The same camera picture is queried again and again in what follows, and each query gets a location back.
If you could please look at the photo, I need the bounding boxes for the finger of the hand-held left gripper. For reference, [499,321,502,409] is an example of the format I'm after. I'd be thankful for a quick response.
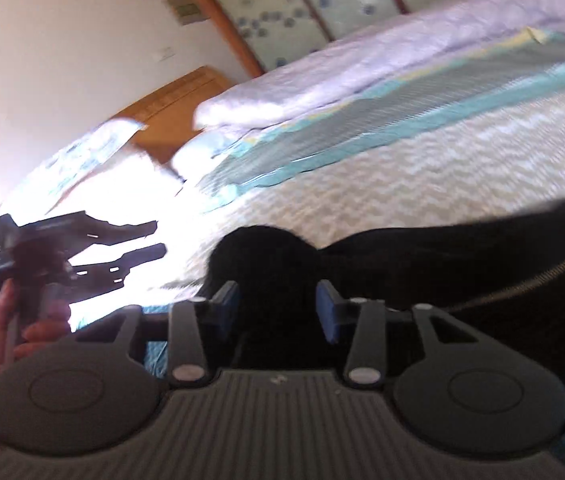
[68,243,167,295]
[82,212,158,247]

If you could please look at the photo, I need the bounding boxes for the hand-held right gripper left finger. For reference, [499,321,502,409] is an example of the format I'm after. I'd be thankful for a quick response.
[75,280,240,388]

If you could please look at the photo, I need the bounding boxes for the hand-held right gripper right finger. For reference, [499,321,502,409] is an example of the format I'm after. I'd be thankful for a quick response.
[315,280,486,390]

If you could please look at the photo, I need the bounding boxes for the black pants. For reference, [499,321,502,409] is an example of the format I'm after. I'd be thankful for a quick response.
[202,200,565,431]

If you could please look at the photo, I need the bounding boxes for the person's left hand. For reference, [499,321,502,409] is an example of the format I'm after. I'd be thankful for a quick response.
[0,280,73,368]

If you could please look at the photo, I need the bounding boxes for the teal cloth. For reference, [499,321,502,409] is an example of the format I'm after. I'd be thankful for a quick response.
[140,302,170,378]

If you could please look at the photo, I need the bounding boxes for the white patterned pillow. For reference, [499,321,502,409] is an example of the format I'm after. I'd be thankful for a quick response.
[5,119,144,211]

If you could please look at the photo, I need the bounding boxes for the wooden headboard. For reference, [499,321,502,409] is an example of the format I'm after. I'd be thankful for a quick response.
[107,65,236,166]

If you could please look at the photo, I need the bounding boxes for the bed with white chevron sheet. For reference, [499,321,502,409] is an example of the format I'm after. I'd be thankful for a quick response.
[2,0,565,321]

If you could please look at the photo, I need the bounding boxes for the teal grey striped blanket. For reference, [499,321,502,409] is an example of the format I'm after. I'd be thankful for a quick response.
[197,27,565,211]

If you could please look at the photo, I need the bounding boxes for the lavender folded quilt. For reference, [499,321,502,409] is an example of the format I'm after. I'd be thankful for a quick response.
[192,0,565,131]

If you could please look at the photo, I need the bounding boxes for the wardrobe with floral glass doors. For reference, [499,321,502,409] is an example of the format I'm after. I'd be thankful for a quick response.
[172,0,488,78]

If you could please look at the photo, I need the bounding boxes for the grey wall control panel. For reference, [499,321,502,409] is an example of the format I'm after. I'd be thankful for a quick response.
[165,0,204,25]

